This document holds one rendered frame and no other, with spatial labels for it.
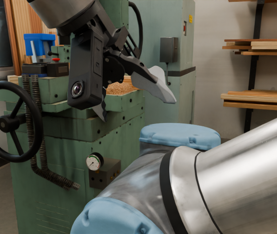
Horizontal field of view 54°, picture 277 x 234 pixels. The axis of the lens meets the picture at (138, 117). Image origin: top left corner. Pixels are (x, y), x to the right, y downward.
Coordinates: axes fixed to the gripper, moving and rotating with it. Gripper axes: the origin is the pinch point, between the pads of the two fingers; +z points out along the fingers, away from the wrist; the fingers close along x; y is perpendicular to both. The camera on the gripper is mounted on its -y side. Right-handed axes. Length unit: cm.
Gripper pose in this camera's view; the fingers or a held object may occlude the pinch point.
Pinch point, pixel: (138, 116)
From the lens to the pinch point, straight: 49.9
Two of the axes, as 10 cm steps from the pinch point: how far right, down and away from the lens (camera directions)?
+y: 2.1, -7.0, 6.9
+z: 4.9, 6.8, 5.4
